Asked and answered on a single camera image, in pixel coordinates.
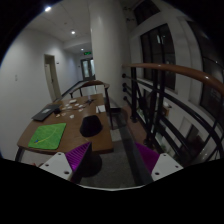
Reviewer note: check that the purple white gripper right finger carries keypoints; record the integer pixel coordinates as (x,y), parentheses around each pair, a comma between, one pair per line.
(155,166)

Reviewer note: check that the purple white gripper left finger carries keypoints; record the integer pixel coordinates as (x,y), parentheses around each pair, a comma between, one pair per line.
(65,165)

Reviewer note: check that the green mouse pad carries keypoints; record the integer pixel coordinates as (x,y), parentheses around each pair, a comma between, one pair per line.
(47,137)

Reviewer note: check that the brown wooden table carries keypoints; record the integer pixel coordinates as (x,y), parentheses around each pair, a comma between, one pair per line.
(72,138)

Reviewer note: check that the wooden handrail black metal railing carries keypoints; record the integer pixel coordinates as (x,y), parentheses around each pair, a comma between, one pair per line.
(147,92)

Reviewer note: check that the dark grey laptop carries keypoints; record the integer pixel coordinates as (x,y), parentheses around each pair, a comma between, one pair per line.
(45,112)

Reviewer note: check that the white notepad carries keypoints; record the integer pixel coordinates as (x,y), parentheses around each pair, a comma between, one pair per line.
(100,109)

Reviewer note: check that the black scissors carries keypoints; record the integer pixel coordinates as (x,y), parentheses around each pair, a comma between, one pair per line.
(89,101)

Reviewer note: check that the white door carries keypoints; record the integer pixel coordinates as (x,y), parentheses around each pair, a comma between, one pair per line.
(51,77)

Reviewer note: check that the glass double door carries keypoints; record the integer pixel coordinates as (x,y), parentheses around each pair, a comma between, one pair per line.
(88,69)

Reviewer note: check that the green exit sign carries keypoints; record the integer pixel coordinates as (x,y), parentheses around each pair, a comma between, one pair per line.
(87,53)

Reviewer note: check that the wooden chair with black frame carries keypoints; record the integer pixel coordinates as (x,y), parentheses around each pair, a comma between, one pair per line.
(97,83)

